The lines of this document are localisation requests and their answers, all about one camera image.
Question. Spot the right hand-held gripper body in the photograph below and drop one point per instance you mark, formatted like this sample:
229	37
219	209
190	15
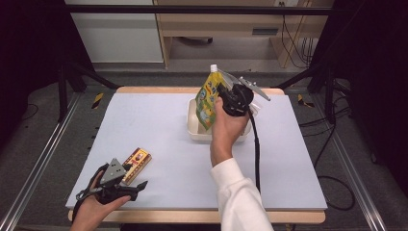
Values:
239	99

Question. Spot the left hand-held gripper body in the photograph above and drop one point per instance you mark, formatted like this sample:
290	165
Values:
114	171

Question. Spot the red and yellow box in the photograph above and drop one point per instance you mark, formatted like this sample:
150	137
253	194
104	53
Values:
139	160

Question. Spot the yellow spout pouch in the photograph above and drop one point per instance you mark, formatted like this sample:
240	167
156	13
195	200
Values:
207	99

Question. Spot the white plastic container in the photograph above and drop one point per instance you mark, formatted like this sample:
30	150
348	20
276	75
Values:
193	128

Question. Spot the person's right hand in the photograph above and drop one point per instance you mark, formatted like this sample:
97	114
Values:
226	134

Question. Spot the person's left hand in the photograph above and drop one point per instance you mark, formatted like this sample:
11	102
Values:
91	215

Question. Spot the white table mat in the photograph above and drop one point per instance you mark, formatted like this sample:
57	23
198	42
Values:
154	128

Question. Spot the wooden desk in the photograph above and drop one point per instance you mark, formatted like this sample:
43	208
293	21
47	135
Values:
224	25

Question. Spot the yellow and black tape marker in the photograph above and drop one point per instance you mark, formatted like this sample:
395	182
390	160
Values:
97	100
303	102

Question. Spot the black metal stand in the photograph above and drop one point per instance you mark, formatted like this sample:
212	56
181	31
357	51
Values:
329	96
62	96

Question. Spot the black horizontal bar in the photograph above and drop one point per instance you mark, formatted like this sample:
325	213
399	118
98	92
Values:
160	9

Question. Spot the white cabinet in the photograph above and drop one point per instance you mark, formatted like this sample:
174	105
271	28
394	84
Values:
118	35

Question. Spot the black curtain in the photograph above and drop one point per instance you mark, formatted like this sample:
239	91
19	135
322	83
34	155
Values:
372	64
29	48

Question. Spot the aluminium rail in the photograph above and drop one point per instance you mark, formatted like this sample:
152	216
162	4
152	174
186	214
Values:
35	160
352	166

